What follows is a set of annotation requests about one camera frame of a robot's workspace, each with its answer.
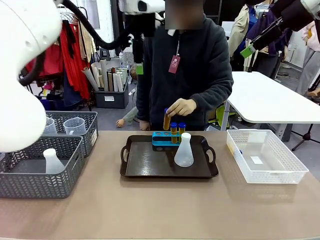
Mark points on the black tripod stand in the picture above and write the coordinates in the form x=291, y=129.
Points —
x=303, y=137

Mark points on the white paper roll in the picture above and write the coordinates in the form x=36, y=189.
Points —
x=90, y=78
x=115, y=82
x=104, y=75
x=120, y=82

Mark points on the person's left hand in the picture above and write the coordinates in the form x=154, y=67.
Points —
x=183, y=106

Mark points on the beige hanging garment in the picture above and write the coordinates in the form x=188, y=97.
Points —
x=86, y=42

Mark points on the person in dark fleece jacket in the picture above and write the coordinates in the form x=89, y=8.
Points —
x=195, y=62

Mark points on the mannequin in beige coat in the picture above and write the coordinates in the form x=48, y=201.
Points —
x=241, y=32

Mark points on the grey storage bin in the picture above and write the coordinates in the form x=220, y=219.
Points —
x=111, y=98

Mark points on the person's left forearm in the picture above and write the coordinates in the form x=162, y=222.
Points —
x=215, y=98

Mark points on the white rounded table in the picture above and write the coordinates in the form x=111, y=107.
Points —
x=270, y=100

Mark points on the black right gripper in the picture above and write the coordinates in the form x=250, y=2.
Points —
x=292, y=15

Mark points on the person's right forearm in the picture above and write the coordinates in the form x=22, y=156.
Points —
x=143, y=100

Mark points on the clear plastic beaker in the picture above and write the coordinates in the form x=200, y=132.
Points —
x=74, y=126
x=51, y=127

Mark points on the red hanging garment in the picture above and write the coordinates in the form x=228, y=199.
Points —
x=75, y=62
x=50, y=62

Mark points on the brown cardboard tube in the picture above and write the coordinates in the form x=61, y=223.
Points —
x=110, y=81

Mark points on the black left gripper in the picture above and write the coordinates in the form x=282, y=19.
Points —
x=137, y=25

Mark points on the beige paper roll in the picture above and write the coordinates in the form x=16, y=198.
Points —
x=96, y=72

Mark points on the green chair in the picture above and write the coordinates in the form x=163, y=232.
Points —
x=221, y=115

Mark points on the white conical flask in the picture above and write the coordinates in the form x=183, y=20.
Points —
x=52, y=162
x=184, y=155

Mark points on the white patterned garment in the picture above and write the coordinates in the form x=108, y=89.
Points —
x=127, y=60

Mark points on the mannequin arm green sleeve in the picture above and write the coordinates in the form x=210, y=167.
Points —
x=127, y=118

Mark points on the person's right hand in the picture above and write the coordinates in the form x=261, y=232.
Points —
x=144, y=125

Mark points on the dark brown serving tray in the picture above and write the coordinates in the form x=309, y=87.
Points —
x=150, y=162

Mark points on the maroon hanging tag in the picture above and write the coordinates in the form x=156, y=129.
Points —
x=174, y=64

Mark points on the blue hanging garment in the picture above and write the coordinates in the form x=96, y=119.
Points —
x=71, y=92

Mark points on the mannequin in purple jacket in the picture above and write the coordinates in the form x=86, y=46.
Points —
x=272, y=55

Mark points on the grey basket holding beakers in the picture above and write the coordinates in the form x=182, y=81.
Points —
x=90, y=130

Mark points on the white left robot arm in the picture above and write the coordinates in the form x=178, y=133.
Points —
x=20, y=75

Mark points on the white perforated plastic basket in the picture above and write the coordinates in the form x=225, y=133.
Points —
x=272, y=175

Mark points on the blue test tube rack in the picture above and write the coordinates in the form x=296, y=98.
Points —
x=160, y=140

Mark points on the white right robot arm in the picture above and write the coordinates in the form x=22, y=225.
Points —
x=312, y=7

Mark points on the grey basket holding flask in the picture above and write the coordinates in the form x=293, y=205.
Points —
x=37, y=185

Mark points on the yellow liquid tube blue cap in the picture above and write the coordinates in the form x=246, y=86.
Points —
x=166, y=122
x=173, y=132
x=182, y=127

